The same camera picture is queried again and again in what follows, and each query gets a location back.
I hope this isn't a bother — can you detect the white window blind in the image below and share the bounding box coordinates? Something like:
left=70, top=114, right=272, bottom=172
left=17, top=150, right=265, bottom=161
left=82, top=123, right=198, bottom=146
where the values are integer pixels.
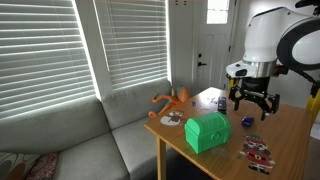
left=93, top=0, right=169, bottom=90
left=0, top=0, right=98, bottom=121

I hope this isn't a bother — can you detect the reddish patterned cushion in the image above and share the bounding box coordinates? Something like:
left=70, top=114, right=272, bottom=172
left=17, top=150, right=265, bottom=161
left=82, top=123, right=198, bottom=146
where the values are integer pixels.
left=28, top=152, right=61, bottom=180

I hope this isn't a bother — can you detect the green treasure chest box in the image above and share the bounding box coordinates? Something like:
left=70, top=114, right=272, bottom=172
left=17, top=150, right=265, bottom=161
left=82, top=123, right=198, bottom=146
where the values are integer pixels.
left=184, top=111, right=233, bottom=155

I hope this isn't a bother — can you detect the blue toy car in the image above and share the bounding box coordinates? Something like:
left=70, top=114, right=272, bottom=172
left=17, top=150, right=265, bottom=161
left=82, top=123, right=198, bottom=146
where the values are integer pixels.
left=241, top=116, right=255, bottom=128

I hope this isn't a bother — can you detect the reindeer face sticker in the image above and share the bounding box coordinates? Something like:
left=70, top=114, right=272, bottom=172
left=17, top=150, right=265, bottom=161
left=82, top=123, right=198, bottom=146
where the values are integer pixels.
left=160, top=110, right=186, bottom=127

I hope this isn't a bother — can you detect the black remote control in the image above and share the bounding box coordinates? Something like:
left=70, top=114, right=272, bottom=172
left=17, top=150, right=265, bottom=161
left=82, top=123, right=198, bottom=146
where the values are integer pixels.
left=217, top=96, right=228, bottom=115

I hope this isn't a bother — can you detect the black cable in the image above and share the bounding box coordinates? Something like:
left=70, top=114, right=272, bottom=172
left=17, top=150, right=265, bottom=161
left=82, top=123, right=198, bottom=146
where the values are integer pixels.
left=288, top=66, right=320, bottom=99

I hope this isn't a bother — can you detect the orange octopus plush toy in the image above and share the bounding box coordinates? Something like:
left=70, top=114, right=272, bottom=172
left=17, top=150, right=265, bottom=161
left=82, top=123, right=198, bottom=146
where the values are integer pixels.
left=148, top=84, right=192, bottom=120

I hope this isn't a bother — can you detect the wooden table leg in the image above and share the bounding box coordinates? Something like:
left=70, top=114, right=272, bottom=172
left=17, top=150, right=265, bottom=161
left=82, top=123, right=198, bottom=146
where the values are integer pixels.
left=155, top=134, right=168, bottom=180

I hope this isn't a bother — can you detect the grey sofa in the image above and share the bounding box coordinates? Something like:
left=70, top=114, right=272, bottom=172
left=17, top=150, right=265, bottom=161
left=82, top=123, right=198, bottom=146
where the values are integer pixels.
left=0, top=78, right=188, bottom=180

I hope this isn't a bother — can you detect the yellow post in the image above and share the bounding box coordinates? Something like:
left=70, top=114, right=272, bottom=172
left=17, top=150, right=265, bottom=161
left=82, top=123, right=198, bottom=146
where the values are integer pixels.
left=305, top=94, right=320, bottom=125

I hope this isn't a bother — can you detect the cushion with orange ovals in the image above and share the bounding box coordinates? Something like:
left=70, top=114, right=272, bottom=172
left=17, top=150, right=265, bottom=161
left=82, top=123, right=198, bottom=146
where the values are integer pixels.
left=0, top=152, right=38, bottom=180

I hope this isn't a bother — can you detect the white entrance door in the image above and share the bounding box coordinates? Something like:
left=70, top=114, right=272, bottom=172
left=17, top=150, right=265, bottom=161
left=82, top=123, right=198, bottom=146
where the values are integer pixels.
left=191, top=0, right=239, bottom=96

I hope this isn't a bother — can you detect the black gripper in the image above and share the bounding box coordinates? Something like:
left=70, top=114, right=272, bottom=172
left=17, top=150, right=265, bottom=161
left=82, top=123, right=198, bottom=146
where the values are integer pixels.
left=228, top=77, right=280, bottom=122

